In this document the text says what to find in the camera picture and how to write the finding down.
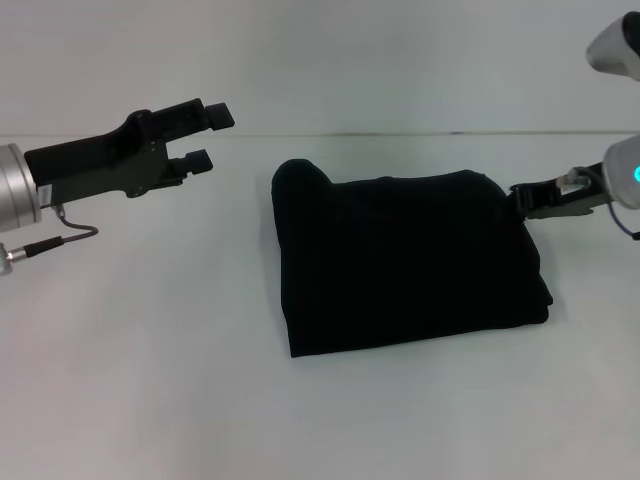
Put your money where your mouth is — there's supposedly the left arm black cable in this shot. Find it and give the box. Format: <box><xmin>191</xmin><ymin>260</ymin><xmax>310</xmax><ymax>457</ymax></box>
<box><xmin>0</xmin><ymin>203</ymin><xmax>100</xmax><ymax>276</ymax></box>

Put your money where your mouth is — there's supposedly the right arm dark cable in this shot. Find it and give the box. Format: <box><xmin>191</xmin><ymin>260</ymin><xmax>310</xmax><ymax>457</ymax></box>
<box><xmin>606</xmin><ymin>198</ymin><xmax>640</xmax><ymax>237</ymax></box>

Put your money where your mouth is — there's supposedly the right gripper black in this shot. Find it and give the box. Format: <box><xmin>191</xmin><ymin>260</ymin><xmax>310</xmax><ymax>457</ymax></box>
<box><xmin>508</xmin><ymin>161</ymin><xmax>609</xmax><ymax>222</ymax></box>

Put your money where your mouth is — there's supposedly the black t-shirt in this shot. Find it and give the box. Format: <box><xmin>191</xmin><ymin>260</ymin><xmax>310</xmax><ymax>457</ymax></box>
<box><xmin>269</xmin><ymin>157</ymin><xmax>555</xmax><ymax>360</ymax></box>

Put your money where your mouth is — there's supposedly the grey ethernet plug cable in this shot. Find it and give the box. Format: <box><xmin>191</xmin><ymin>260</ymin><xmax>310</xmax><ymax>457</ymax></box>
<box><xmin>554</xmin><ymin>168</ymin><xmax>592</xmax><ymax>191</ymax></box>

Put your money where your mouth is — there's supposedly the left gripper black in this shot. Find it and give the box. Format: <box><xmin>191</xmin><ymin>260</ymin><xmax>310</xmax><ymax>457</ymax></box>
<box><xmin>23</xmin><ymin>98</ymin><xmax>236</xmax><ymax>208</ymax></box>

